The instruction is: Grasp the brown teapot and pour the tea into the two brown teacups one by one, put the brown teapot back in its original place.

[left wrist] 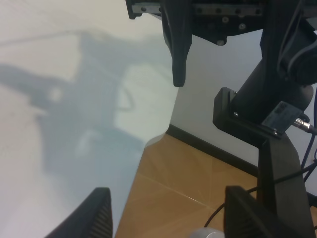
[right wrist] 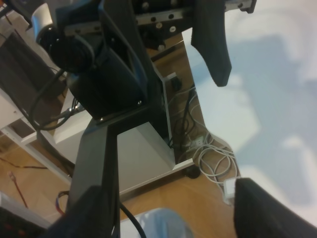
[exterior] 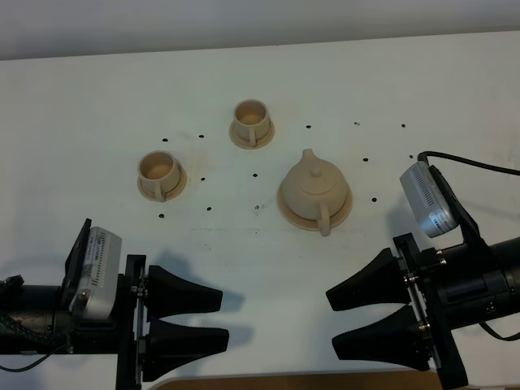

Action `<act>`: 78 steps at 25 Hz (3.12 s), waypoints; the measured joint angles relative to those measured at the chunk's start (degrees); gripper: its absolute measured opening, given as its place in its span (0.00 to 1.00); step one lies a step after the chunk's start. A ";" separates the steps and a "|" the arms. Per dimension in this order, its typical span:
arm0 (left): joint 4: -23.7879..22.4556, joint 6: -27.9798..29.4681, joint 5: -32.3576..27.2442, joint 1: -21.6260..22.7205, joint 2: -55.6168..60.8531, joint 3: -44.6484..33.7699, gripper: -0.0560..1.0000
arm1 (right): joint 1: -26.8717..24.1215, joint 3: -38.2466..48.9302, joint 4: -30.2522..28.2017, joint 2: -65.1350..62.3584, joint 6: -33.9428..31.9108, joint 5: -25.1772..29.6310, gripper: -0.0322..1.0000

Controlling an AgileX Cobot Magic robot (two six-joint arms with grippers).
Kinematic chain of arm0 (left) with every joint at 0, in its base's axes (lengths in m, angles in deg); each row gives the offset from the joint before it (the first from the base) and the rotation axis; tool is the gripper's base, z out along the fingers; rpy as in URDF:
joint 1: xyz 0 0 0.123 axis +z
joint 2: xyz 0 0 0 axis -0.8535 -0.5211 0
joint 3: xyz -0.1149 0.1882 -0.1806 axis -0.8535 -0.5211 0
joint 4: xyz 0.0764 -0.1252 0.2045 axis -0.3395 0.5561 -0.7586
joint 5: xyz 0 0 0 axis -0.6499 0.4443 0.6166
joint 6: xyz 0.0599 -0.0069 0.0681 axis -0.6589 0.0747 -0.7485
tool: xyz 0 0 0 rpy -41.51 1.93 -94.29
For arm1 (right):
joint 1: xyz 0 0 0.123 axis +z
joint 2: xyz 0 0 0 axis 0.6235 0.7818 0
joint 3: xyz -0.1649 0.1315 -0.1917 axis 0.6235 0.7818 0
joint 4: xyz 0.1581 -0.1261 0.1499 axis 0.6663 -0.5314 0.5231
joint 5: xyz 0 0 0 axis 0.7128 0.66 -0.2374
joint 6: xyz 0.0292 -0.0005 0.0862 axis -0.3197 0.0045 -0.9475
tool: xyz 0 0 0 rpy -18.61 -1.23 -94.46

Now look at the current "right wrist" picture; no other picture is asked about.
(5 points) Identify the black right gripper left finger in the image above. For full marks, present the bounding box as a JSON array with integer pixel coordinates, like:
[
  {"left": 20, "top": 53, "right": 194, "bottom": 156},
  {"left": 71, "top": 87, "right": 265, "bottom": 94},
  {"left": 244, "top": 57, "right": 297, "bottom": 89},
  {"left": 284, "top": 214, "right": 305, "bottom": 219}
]
[{"left": 191, "top": 0, "right": 232, "bottom": 87}]

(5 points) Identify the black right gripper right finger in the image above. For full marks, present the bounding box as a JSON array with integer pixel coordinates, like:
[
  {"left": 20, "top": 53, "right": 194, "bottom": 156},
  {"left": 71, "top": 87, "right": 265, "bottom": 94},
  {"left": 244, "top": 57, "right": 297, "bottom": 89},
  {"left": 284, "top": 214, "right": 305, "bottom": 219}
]
[{"left": 234, "top": 178, "right": 317, "bottom": 238}]

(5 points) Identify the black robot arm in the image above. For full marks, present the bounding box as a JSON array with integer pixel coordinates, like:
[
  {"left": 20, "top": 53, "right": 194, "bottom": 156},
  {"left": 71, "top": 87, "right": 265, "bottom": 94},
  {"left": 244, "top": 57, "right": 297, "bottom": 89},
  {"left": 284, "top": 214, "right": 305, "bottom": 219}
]
[{"left": 44, "top": 0, "right": 317, "bottom": 238}]

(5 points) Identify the white power strip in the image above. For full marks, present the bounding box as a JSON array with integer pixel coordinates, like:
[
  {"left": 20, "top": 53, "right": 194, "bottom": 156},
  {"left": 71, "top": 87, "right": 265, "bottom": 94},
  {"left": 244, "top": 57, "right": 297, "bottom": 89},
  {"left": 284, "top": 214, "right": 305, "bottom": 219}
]
[{"left": 188, "top": 136, "right": 206, "bottom": 149}]

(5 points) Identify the white tangled cable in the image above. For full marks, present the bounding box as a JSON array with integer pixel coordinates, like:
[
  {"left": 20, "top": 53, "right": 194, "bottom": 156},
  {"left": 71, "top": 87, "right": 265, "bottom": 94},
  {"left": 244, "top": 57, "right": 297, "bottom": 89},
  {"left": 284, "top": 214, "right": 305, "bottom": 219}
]
[{"left": 183, "top": 116, "right": 242, "bottom": 185}]

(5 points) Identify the white metal cart frame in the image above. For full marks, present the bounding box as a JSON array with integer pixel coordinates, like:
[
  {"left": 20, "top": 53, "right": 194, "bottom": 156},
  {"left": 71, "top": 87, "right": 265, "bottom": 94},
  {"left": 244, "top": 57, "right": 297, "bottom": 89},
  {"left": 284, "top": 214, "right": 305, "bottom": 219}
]
[{"left": 0, "top": 71, "right": 195, "bottom": 196}]

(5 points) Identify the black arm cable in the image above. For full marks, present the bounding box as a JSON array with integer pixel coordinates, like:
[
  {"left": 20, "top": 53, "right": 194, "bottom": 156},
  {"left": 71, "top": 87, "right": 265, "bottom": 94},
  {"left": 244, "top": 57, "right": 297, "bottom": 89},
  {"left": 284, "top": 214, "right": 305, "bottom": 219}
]
[{"left": 29, "top": 66, "right": 72, "bottom": 131}]

